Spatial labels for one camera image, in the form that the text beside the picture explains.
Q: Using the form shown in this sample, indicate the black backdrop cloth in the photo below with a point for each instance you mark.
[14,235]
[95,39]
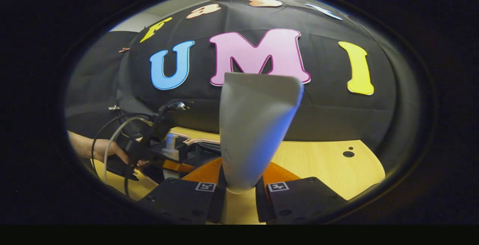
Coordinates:
[329,118]

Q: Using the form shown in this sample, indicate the pink suitcase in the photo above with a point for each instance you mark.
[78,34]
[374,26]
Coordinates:
[202,149]

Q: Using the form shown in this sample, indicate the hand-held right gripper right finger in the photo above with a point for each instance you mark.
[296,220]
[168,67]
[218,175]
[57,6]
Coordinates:
[299,200]

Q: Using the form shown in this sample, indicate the white squeeze tube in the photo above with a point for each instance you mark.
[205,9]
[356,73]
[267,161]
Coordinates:
[254,132]

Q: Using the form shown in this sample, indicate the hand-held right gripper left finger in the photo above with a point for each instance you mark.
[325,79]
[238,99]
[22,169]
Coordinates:
[179,200]

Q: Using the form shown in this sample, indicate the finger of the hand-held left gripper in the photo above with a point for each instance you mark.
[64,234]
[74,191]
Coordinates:
[179,166]

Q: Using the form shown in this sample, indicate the white pump bottle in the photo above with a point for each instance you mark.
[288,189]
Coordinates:
[171,147]

